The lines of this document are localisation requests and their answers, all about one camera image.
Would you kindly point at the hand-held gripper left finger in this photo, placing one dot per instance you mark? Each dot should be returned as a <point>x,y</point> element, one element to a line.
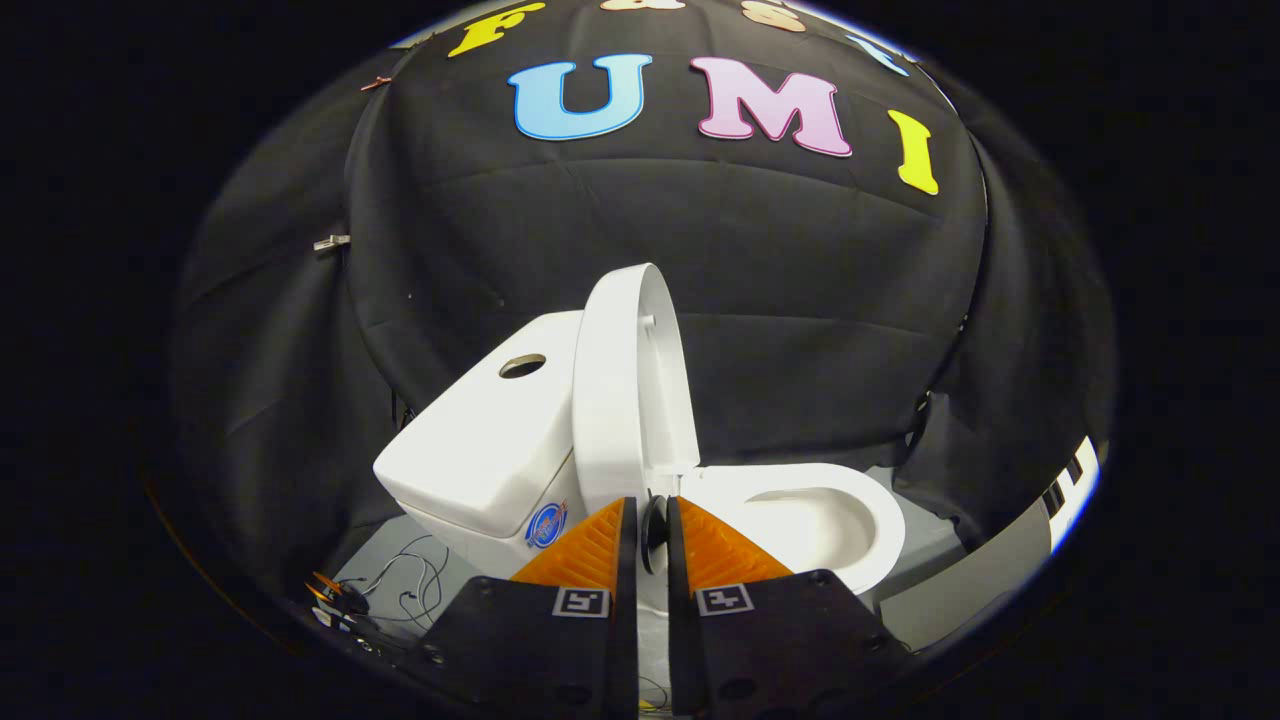
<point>560,650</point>

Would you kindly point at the small orange clip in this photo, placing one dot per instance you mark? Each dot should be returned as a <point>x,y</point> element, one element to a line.
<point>375,83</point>

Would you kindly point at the grey board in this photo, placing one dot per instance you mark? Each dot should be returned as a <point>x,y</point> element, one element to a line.
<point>970,590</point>

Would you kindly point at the white panel with black bars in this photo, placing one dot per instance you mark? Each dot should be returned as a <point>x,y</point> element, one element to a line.
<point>1076,500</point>

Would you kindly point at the white ceramic toilet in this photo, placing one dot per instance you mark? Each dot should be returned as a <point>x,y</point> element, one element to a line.
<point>480,440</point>

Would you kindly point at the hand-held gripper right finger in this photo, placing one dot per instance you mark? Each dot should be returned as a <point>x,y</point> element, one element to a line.
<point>780,650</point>

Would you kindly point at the white toilet lid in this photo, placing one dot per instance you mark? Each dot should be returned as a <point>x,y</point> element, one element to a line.
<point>610,400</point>

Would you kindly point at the black backdrop cloth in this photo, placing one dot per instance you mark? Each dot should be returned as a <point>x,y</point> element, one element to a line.
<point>750,260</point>

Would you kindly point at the small silver clip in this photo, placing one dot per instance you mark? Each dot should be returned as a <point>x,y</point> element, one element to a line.
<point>331,242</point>

